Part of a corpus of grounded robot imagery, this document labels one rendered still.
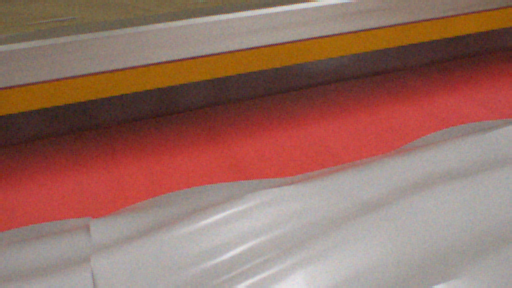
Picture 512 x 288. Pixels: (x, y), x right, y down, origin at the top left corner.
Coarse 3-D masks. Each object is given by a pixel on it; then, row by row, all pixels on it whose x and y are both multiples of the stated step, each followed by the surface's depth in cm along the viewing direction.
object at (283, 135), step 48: (288, 96) 18; (336, 96) 18; (384, 96) 18; (432, 96) 18; (480, 96) 17; (96, 144) 16; (144, 144) 16; (192, 144) 15; (240, 144) 15; (288, 144) 15; (336, 144) 15; (384, 144) 15; (96, 192) 13; (144, 192) 13
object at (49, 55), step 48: (288, 0) 14; (336, 0) 14; (384, 0) 14; (432, 0) 15; (480, 0) 15; (0, 48) 11; (48, 48) 12; (96, 48) 12; (144, 48) 12; (192, 48) 13; (240, 48) 13
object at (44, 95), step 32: (384, 32) 17; (416, 32) 18; (448, 32) 18; (192, 64) 15; (224, 64) 16; (256, 64) 16; (288, 64) 16; (0, 96) 14; (32, 96) 14; (64, 96) 14; (96, 96) 15
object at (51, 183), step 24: (24, 144) 16; (48, 144) 16; (72, 144) 16; (0, 168) 15; (24, 168) 15; (48, 168) 15; (72, 168) 14; (0, 192) 14; (24, 192) 13; (48, 192) 13; (72, 192) 13; (0, 216) 13; (24, 216) 13; (48, 216) 12; (72, 216) 12
